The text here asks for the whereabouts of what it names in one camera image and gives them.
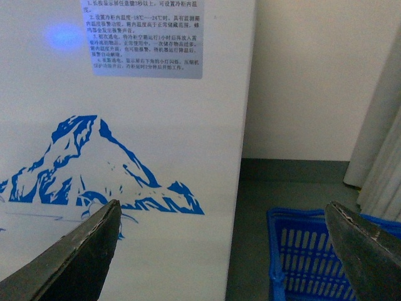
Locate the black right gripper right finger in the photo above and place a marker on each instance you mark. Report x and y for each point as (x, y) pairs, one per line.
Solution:
(370, 256)

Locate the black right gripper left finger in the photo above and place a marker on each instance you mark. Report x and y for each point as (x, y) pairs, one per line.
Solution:
(75, 267)

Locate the blue plastic basket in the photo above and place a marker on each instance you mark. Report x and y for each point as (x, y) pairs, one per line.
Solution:
(303, 263)

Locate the white curtain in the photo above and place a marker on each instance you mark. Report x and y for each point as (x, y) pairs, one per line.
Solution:
(375, 162)

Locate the white blue chest freezer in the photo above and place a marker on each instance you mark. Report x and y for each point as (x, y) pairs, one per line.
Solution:
(168, 149)

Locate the grey instruction sticker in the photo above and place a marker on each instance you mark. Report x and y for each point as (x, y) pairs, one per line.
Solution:
(152, 39)

